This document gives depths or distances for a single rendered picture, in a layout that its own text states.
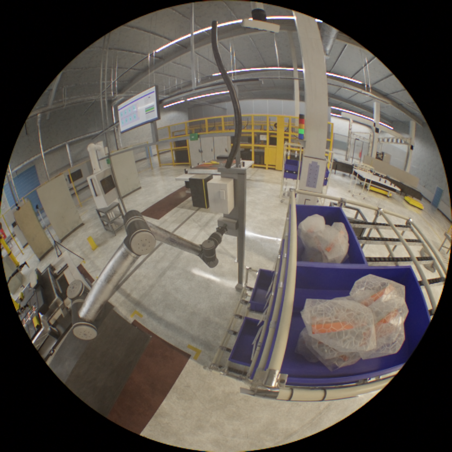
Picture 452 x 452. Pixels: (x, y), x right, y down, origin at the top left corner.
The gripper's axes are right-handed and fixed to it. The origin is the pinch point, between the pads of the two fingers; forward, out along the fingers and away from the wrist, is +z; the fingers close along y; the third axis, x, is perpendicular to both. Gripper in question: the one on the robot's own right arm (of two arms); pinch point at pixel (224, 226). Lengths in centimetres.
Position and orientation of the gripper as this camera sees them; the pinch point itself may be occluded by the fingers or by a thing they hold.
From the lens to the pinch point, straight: 153.8
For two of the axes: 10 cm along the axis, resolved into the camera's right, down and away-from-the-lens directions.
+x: 0.5, 8.2, 5.7
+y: -9.2, -1.9, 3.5
